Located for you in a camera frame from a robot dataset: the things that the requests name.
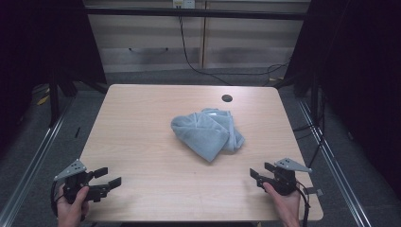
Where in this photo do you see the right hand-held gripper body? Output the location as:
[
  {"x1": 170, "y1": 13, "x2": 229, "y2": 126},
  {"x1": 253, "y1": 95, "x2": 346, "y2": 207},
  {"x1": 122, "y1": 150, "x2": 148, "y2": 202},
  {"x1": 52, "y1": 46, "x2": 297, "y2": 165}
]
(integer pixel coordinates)
[{"x1": 256, "y1": 157, "x2": 313, "y2": 197}]

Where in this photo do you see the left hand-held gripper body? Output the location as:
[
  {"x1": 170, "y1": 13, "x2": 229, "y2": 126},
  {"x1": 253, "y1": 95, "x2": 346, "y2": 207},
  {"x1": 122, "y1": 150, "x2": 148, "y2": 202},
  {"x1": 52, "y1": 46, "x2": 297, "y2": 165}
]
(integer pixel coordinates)
[{"x1": 53, "y1": 159, "x2": 112, "y2": 204}]

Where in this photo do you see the light blue towel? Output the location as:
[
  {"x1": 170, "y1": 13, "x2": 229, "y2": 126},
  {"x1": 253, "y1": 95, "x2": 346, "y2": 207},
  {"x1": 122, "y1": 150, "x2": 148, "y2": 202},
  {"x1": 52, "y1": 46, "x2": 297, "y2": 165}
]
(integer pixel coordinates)
[{"x1": 170, "y1": 107, "x2": 246, "y2": 164}]

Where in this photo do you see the person's right hand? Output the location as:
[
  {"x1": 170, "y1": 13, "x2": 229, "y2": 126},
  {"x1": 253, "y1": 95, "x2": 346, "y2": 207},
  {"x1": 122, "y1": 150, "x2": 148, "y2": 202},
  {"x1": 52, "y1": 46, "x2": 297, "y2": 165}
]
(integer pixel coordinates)
[{"x1": 262, "y1": 182, "x2": 302, "y2": 227}]

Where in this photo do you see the person's left hand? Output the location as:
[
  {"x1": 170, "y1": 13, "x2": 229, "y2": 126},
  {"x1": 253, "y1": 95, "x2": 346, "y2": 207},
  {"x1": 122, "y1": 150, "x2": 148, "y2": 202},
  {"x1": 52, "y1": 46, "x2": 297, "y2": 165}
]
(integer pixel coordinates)
[{"x1": 56, "y1": 185, "x2": 91, "y2": 227}]

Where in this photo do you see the grey tape piece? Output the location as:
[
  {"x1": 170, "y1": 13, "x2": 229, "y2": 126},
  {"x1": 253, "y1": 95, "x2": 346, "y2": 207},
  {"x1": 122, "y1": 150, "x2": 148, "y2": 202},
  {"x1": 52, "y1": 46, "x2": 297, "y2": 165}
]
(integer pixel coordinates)
[{"x1": 304, "y1": 187, "x2": 325, "y2": 197}]

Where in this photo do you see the black metal stand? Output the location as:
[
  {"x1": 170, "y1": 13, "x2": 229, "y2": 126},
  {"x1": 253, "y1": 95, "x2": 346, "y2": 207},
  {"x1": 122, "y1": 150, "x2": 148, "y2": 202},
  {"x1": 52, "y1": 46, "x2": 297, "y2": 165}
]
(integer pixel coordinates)
[
  {"x1": 46, "y1": 72, "x2": 78, "y2": 129},
  {"x1": 310, "y1": 75, "x2": 327, "y2": 168}
]

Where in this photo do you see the yellow tape piece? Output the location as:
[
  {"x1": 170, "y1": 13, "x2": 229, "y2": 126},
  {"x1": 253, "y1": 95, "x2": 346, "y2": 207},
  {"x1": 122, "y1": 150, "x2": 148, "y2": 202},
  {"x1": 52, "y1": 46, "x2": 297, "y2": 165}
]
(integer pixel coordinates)
[{"x1": 36, "y1": 94, "x2": 51, "y2": 107}]

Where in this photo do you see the dark curtain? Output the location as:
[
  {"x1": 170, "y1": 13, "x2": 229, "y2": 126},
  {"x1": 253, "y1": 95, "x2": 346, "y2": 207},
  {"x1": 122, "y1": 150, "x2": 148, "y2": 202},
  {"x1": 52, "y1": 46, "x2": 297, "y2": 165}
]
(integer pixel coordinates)
[
  {"x1": 0, "y1": 0, "x2": 108, "y2": 152},
  {"x1": 285, "y1": 0, "x2": 401, "y2": 190}
]

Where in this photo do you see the black horizontal bar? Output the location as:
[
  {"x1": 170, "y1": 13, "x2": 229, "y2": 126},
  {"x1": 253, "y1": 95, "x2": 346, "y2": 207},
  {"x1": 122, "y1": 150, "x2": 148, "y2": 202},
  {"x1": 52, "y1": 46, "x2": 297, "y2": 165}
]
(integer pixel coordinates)
[{"x1": 84, "y1": 7, "x2": 311, "y2": 22}]

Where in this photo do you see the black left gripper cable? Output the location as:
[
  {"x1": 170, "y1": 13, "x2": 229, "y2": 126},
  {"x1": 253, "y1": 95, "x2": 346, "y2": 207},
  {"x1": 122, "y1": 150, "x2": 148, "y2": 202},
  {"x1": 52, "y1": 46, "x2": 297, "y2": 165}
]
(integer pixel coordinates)
[{"x1": 49, "y1": 180, "x2": 64, "y2": 220}]

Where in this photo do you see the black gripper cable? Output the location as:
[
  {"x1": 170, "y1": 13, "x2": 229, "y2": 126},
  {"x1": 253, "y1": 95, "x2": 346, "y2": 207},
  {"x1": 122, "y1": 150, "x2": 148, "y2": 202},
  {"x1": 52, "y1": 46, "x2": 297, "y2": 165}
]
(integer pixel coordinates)
[
  {"x1": 295, "y1": 180, "x2": 312, "y2": 227},
  {"x1": 49, "y1": 180, "x2": 64, "y2": 220}
]

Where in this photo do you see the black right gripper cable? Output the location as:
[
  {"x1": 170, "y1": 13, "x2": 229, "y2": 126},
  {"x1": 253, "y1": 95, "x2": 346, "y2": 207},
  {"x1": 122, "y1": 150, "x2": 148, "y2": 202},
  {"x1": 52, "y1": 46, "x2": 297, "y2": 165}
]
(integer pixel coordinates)
[{"x1": 295, "y1": 180, "x2": 312, "y2": 227}]

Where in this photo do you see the metal floor rail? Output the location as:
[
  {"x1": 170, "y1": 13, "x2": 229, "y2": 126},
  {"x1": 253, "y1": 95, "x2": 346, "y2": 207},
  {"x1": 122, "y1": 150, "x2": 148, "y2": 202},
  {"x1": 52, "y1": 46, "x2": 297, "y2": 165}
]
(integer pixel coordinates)
[
  {"x1": 297, "y1": 99, "x2": 373, "y2": 227},
  {"x1": 0, "y1": 103, "x2": 75, "y2": 227}
]

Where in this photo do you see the black floor cable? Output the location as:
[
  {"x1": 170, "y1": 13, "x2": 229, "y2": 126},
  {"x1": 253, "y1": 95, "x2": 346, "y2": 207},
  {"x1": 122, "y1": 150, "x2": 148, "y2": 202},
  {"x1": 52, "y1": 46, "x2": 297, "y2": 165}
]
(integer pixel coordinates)
[{"x1": 292, "y1": 122, "x2": 320, "y2": 141}]

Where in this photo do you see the black wall cable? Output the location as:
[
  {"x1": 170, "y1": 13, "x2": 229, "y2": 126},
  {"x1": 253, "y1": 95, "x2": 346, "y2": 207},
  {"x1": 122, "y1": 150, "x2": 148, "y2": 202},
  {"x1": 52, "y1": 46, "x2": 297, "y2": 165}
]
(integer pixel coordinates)
[{"x1": 178, "y1": 15, "x2": 291, "y2": 87}]

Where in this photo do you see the white wall socket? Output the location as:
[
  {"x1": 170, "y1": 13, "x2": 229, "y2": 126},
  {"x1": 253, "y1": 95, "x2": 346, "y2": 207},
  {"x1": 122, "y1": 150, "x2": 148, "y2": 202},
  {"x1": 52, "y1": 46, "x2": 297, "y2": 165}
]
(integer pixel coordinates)
[{"x1": 171, "y1": 0, "x2": 197, "y2": 9}]

